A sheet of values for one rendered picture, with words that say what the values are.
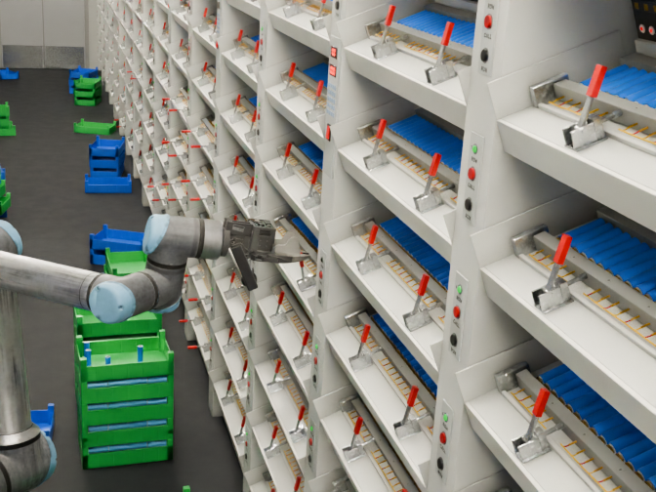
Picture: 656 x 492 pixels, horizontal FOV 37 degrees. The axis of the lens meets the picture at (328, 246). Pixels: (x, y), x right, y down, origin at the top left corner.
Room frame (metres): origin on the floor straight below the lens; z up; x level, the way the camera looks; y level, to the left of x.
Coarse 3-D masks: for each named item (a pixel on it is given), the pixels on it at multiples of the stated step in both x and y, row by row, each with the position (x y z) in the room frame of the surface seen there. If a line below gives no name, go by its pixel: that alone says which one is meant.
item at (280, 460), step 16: (256, 416) 2.58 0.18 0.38; (272, 416) 2.58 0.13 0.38; (256, 432) 2.55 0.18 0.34; (272, 432) 2.42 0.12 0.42; (272, 448) 2.41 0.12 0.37; (288, 448) 2.42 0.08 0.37; (272, 464) 2.37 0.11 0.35; (288, 464) 2.34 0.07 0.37; (288, 480) 2.28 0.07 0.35; (304, 480) 2.24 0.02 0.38
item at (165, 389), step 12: (84, 384) 2.84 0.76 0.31; (144, 384) 2.91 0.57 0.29; (156, 384) 2.92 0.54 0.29; (168, 384) 2.93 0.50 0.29; (84, 396) 2.84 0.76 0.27; (96, 396) 2.85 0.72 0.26; (108, 396) 2.87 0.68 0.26; (120, 396) 2.88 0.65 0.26; (132, 396) 2.89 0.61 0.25; (144, 396) 2.91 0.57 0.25; (156, 396) 2.92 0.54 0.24; (168, 396) 2.93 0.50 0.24
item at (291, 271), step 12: (288, 204) 2.60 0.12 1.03; (264, 216) 2.58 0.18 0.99; (276, 216) 2.59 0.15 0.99; (288, 216) 2.58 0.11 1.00; (276, 264) 2.41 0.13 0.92; (288, 264) 2.32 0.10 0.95; (312, 264) 2.28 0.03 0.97; (288, 276) 2.25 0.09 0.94; (300, 276) 2.23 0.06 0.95; (312, 288) 2.15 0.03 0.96; (300, 300) 2.16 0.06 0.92; (312, 300) 2.00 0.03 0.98; (312, 312) 2.00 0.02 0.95
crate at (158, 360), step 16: (80, 336) 3.02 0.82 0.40; (160, 336) 3.10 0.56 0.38; (80, 352) 3.01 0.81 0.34; (96, 352) 3.05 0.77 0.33; (112, 352) 3.06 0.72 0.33; (128, 352) 3.08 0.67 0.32; (144, 352) 3.08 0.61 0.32; (160, 352) 3.09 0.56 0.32; (80, 368) 2.84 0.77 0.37; (96, 368) 2.85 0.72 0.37; (112, 368) 2.87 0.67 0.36; (128, 368) 2.89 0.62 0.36; (144, 368) 2.91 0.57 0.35; (160, 368) 2.92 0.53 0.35
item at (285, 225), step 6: (282, 222) 2.55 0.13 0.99; (288, 222) 2.54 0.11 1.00; (276, 228) 2.55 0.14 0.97; (288, 228) 2.49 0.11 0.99; (294, 228) 2.48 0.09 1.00; (300, 234) 2.43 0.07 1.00; (300, 240) 2.39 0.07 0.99; (300, 246) 2.38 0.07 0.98; (306, 246) 2.34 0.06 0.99; (312, 252) 2.29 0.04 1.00; (312, 258) 2.26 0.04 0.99; (306, 264) 2.27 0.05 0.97; (312, 270) 2.22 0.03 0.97
